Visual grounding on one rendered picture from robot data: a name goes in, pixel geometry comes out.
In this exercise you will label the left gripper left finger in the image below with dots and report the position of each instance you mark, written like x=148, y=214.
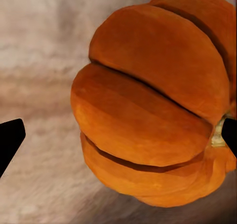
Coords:
x=12, y=134

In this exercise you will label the pumpkin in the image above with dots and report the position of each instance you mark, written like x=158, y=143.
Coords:
x=152, y=103

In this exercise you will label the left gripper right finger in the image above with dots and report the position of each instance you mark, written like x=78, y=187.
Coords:
x=229, y=134

